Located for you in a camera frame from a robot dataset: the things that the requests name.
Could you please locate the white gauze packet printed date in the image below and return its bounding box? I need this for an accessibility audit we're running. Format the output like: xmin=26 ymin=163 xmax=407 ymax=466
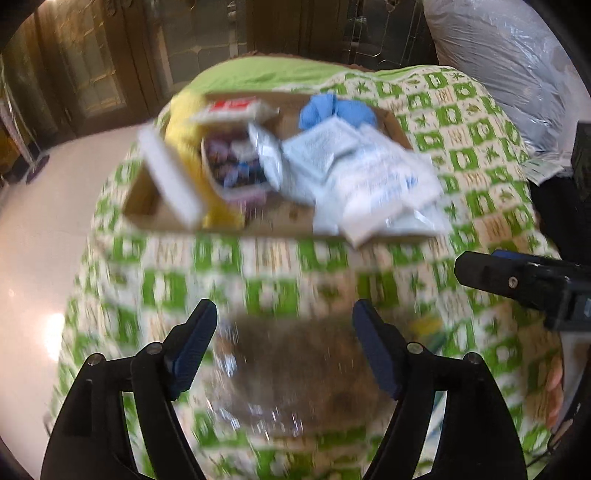
xmin=312 ymin=123 xmax=451 ymax=247

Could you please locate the white packet blue text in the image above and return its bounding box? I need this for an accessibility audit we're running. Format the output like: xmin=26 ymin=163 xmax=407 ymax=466
xmin=281 ymin=117 xmax=363 ymax=180

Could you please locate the red white labelled packet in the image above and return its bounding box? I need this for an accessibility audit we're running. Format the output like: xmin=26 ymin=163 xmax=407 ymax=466
xmin=190 ymin=97 xmax=280 ymax=125

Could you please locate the person's left hand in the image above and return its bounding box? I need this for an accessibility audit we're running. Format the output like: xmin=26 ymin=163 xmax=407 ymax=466
xmin=545 ymin=356 xmax=564 ymax=429

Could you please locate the green white patterned quilt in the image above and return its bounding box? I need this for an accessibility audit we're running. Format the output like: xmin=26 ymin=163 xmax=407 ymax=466
xmin=49 ymin=56 xmax=562 ymax=457

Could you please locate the shallow cardboard box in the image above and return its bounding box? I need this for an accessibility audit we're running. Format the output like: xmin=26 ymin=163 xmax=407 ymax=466
xmin=122 ymin=91 xmax=411 ymax=239

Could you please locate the large clear plastic bag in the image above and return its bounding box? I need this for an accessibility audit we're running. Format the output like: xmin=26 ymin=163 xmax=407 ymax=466
xmin=423 ymin=0 xmax=590 ymax=152

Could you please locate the clear crinkled plastic bag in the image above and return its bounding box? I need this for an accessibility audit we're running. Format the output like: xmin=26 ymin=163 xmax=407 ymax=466
xmin=207 ymin=313 xmax=394 ymax=438

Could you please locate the blue towel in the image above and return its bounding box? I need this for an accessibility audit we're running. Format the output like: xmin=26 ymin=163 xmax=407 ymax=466
xmin=298 ymin=93 xmax=378 ymax=130

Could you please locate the small silver foil packet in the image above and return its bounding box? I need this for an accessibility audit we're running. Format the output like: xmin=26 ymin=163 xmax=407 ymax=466
xmin=247 ymin=121 xmax=325 ymax=206

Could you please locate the white sponge block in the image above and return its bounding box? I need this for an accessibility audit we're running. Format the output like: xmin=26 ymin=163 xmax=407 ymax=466
xmin=137 ymin=125 xmax=206 ymax=230

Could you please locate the cartoon print plastic case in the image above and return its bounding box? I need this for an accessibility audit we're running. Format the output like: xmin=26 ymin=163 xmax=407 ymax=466
xmin=200 ymin=128 xmax=271 ymax=209

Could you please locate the yellow towel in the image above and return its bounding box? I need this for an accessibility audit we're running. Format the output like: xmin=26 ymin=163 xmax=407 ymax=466
xmin=164 ymin=91 xmax=245 ymax=230

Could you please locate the dark wooden glass door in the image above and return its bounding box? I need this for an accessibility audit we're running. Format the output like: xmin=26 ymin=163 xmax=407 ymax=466
xmin=1 ymin=1 xmax=432 ymax=142

